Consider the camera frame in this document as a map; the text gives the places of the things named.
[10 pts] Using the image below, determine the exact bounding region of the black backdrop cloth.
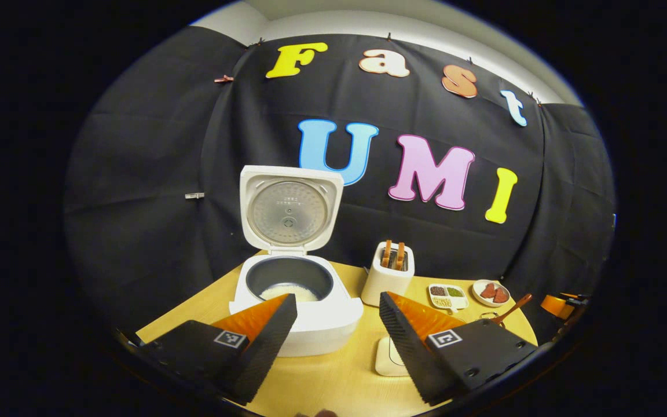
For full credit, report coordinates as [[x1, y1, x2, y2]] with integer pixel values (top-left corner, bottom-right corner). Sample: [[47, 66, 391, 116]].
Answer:
[[63, 26, 617, 348]]

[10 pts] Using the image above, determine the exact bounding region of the white divided bean dish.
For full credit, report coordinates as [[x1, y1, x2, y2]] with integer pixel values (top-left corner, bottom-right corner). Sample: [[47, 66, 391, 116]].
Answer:
[[428, 283, 470, 313]]

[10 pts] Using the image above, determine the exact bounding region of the white rice cooker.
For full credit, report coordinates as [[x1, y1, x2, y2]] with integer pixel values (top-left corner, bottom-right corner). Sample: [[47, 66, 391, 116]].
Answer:
[[229, 165, 364, 357]]

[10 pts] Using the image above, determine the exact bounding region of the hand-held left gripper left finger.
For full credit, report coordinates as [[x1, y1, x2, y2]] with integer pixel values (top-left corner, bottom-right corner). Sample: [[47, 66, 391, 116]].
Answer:
[[137, 294, 298, 406]]

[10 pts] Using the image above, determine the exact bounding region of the white toaster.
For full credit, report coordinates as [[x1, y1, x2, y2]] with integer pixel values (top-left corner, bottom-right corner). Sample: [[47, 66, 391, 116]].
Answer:
[[361, 240, 416, 308]]

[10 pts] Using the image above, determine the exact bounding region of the brown wooden spoon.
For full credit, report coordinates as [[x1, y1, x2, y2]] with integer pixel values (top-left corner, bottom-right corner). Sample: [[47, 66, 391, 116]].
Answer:
[[490, 294, 533, 325]]

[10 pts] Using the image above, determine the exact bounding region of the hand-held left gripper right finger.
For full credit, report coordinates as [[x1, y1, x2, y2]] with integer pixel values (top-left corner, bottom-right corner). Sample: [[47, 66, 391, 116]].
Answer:
[[379, 291, 538, 406]]

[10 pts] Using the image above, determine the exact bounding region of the white round plate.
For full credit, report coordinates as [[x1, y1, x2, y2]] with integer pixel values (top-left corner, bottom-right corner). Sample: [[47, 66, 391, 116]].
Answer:
[[472, 280, 511, 308]]

